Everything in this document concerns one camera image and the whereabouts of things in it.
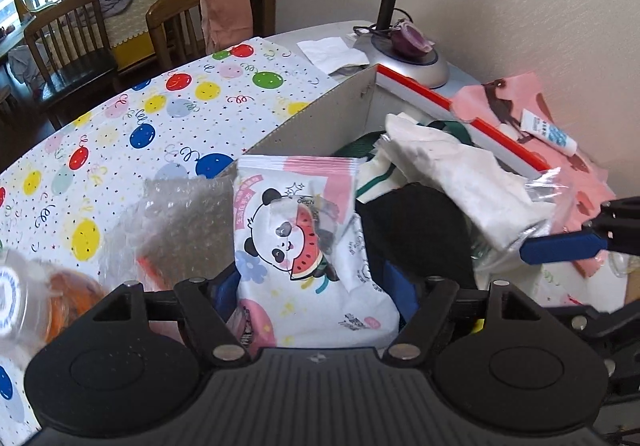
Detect grey desk lamp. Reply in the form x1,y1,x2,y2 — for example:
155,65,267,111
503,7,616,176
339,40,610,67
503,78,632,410
352,0,513,89

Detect balloon print tablecloth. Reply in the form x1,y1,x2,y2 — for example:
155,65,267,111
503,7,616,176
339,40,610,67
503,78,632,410
0,37,371,432

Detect white paper tissue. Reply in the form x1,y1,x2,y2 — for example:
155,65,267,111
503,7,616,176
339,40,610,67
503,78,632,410
296,37,370,76

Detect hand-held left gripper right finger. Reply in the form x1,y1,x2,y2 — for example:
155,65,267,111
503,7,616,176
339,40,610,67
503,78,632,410
382,266,551,370

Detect purple round lid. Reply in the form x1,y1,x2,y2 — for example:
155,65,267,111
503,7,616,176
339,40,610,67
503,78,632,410
390,20,435,56

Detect sofa with crochet blanket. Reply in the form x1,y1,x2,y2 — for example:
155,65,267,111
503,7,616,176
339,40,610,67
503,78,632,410
57,0,178,72

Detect printed tote bag green handles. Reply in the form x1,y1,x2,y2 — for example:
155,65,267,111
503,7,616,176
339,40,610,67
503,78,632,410
332,118,473,202

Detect white cloth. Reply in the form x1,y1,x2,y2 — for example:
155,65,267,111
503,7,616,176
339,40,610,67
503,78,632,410
378,112,576,272

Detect pink towel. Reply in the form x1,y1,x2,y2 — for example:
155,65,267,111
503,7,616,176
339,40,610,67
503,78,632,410
198,0,254,54

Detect clear bubble wrap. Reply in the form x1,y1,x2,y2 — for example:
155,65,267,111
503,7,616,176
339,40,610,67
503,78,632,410
97,176,238,297

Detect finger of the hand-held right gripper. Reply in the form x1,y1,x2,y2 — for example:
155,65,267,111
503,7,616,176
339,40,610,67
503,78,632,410
544,303,640,398
519,197,640,267

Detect tea bottle with white cap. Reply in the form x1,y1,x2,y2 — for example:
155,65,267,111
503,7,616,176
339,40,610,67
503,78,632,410
0,248,108,367

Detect white panda print pack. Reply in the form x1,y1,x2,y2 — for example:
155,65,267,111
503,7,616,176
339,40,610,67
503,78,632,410
226,155,401,359

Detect wooden chair with dark seat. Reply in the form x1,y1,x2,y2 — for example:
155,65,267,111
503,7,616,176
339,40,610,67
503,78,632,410
23,0,121,129

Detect red cardboard box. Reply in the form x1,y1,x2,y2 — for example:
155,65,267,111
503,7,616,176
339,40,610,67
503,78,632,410
137,62,563,327

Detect clear glass jar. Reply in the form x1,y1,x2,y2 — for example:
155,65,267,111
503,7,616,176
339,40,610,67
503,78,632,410
607,253,640,282

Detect pink plastic bag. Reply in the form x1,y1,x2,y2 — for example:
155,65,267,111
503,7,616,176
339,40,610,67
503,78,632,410
450,72,618,277

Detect white tube with blue print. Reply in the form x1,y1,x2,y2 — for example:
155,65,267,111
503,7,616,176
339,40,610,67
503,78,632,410
520,108,578,157

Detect wooden chair with towel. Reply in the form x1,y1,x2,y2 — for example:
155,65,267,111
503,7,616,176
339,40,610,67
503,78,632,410
146,0,277,72

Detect black cloth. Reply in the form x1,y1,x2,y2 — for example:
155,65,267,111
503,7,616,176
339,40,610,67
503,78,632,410
356,183,478,292

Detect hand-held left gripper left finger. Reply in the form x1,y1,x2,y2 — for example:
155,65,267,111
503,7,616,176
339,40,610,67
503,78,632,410
102,271,251,370

